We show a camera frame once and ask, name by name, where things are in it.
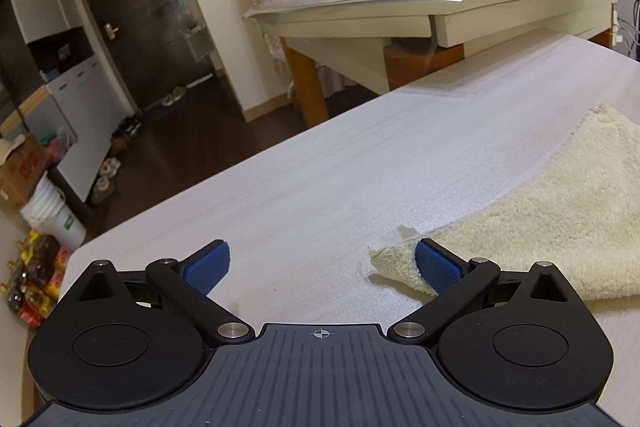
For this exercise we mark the dark wooden door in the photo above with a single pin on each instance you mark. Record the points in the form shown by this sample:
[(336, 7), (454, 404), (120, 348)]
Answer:
[(145, 7)]

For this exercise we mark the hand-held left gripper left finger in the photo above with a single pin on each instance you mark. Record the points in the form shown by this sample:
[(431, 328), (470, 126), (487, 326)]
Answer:
[(207, 264)]

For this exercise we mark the cream terry towel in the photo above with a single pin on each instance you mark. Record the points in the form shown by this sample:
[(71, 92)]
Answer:
[(550, 217)]

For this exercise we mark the pile of colourful bags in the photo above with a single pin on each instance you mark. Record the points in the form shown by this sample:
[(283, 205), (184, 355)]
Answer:
[(56, 143)]

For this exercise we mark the red printed cardboard box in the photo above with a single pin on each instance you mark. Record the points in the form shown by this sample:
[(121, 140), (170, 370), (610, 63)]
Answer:
[(25, 179)]

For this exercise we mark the white plastic bucket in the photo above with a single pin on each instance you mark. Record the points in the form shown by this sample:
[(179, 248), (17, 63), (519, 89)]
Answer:
[(55, 217)]

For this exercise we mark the row of shoes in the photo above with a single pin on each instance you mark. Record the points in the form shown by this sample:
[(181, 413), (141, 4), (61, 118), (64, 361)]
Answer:
[(110, 167)]

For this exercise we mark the round wooden stool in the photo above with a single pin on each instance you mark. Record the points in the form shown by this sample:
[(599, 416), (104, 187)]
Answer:
[(405, 67)]

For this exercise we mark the beige dining table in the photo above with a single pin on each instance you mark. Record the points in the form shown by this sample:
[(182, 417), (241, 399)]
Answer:
[(350, 27)]

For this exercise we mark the white power strip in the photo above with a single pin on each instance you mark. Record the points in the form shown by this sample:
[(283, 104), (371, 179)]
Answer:
[(617, 27)]

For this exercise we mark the clear plastic container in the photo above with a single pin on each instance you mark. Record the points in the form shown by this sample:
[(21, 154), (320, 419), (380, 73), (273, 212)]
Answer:
[(195, 43)]

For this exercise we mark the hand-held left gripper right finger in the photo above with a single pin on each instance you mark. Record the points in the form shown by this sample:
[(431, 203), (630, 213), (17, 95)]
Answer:
[(440, 267)]

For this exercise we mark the grey and white cabinet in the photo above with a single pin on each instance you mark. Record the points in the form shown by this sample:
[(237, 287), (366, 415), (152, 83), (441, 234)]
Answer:
[(75, 107)]

